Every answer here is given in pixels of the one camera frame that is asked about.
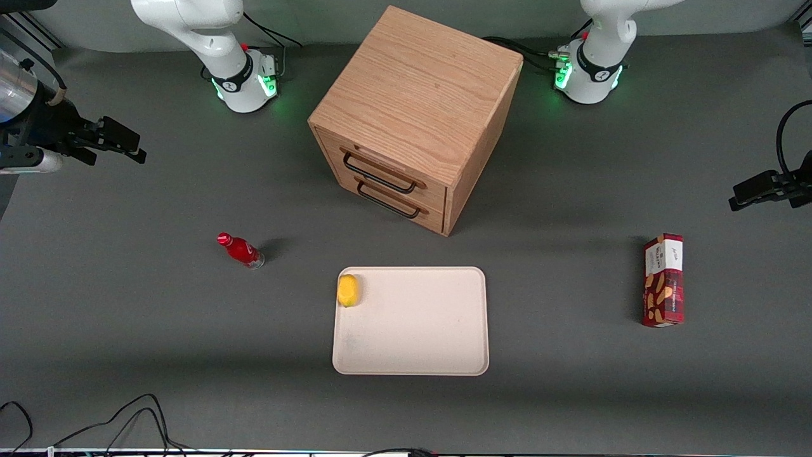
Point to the beige plastic tray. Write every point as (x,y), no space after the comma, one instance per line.
(419,324)

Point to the wooden drawer cabinet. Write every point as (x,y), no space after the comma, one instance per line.
(419,82)

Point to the red plastic bottle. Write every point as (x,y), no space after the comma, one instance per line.
(241,251)

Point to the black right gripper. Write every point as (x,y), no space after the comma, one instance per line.
(52,129)

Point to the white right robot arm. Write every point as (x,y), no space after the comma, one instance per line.
(212,38)

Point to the yellow lemon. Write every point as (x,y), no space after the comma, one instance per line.
(348,291)

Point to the aluminium frame profile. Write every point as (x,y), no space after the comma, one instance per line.
(804,25)
(32,30)

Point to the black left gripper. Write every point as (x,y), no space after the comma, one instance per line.
(794,184)

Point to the red cookie box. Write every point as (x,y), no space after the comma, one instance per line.
(663,285)

